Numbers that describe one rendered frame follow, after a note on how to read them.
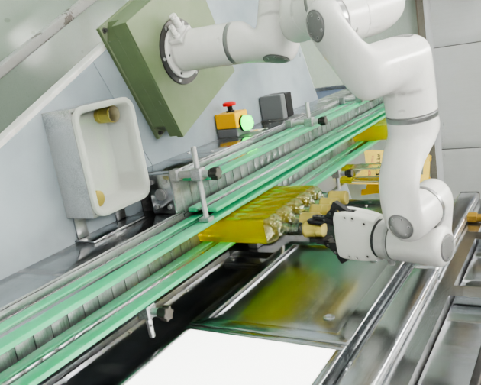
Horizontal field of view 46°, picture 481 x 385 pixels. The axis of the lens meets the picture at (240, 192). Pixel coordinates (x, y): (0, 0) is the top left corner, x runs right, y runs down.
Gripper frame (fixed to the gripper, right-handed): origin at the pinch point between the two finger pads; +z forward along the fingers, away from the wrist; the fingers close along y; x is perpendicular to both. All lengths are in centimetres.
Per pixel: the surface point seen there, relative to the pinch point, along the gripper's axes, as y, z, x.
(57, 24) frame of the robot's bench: 57, 104, -6
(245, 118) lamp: 20, 42, -24
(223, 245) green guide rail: -3.1, 21.1, 9.6
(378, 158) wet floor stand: -65, 179, -294
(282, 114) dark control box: 16, 50, -48
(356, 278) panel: -12.6, -4.3, -4.7
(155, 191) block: 11.7, 31.6, 17.7
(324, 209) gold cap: 0.9, 5.6, -9.1
